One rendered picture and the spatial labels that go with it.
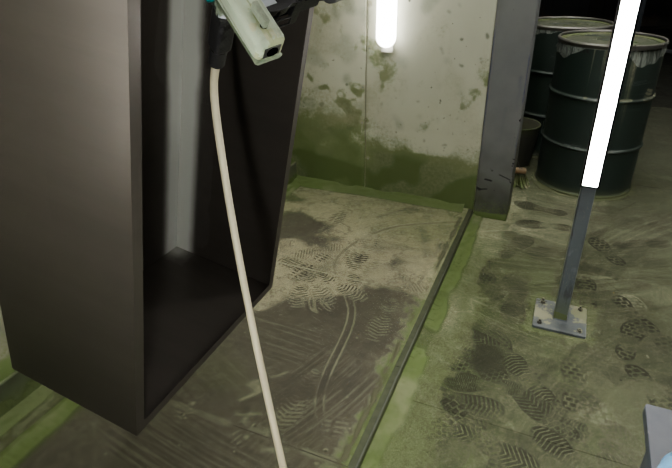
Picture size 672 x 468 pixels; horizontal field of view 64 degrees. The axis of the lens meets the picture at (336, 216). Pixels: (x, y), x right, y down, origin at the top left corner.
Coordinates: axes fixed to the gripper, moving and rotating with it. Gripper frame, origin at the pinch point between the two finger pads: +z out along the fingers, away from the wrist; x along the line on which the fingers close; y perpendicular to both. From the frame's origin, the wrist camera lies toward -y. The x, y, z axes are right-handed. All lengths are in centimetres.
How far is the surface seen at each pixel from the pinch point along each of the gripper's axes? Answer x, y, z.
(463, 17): 29, 114, -169
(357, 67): 45, 164, -138
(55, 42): 5.2, 6.4, 22.7
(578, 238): -80, 84, -119
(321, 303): -51, 146, -42
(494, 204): -57, 164, -165
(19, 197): -3, 35, 37
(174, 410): -53, 125, 28
